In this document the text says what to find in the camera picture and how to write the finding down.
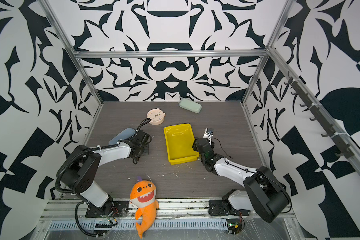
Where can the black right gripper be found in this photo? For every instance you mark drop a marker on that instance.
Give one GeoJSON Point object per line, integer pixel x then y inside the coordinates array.
{"type": "Point", "coordinates": [195, 145]}

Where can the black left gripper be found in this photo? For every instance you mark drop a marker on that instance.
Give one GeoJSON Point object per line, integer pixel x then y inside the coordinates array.
{"type": "Point", "coordinates": [147, 150]}

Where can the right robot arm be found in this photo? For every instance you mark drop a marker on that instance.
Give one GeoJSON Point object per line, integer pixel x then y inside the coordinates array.
{"type": "Point", "coordinates": [263, 192]}

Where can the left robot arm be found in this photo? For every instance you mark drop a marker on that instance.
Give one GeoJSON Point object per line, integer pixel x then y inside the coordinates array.
{"type": "Point", "coordinates": [77, 174]}

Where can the yellow plastic bin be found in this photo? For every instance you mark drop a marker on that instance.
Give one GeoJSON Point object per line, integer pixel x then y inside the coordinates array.
{"type": "Point", "coordinates": [179, 142]}

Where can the pink round alarm clock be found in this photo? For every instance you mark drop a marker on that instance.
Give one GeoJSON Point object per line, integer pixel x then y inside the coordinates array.
{"type": "Point", "coordinates": [156, 116]}

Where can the orange shark plush toy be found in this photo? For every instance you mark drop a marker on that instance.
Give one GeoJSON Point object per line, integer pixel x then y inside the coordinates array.
{"type": "Point", "coordinates": [143, 195]}

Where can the green glasses case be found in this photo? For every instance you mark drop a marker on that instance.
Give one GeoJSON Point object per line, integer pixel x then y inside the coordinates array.
{"type": "Point", "coordinates": [190, 105]}

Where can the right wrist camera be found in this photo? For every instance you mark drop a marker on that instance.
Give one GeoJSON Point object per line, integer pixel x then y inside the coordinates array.
{"type": "Point", "coordinates": [208, 134]}

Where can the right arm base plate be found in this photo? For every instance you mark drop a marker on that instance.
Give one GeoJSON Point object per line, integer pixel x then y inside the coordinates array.
{"type": "Point", "coordinates": [224, 208]}

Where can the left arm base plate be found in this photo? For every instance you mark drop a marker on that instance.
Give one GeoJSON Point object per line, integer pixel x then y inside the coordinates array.
{"type": "Point", "coordinates": [112, 210]}

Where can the black wall hook rack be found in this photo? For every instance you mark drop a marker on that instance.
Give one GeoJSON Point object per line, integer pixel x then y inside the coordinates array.
{"type": "Point", "coordinates": [321, 115]}

